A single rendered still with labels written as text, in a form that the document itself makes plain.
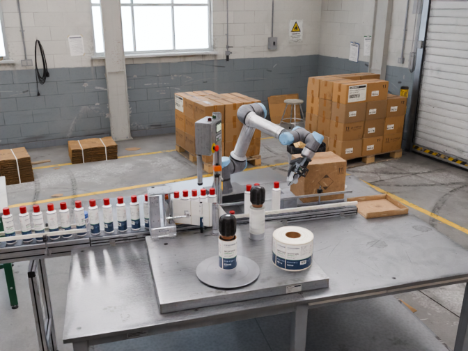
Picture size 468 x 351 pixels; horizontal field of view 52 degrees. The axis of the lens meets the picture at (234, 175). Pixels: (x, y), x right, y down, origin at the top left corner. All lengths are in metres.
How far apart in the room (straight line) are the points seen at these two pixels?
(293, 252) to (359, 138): 4.49
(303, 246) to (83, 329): 1.05
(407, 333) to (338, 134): 3.79
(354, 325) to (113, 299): 1.57
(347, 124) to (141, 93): 3.50
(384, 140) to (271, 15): 3.32
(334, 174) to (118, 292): 1.64
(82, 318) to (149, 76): 6.33
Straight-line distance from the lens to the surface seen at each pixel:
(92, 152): 7.09
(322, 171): 3.23
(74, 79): 7.98
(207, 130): 2.72
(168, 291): 2.25
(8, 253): 2.87
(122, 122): 8.18
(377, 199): 3.47
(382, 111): 6.87
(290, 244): 2.33
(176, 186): 3.59
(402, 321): 3.34
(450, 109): 7.21
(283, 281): 2.32
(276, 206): 2.96
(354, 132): 6.61
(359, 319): 3.29
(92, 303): 2.34
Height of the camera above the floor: 2.10
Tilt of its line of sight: 19 degrees down
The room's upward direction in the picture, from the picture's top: straight up
